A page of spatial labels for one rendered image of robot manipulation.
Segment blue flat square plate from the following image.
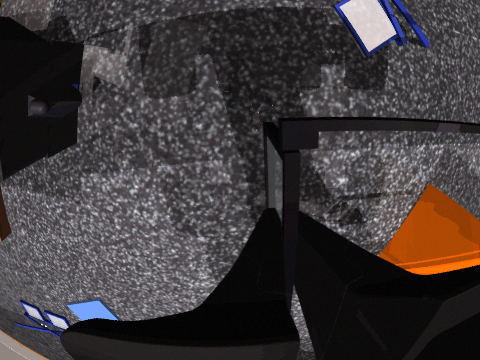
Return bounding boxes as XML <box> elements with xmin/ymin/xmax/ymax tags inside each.
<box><xmin>67</xmin><ymin>299</ymin><xmax>123</xmax><ymax>321</ymax></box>

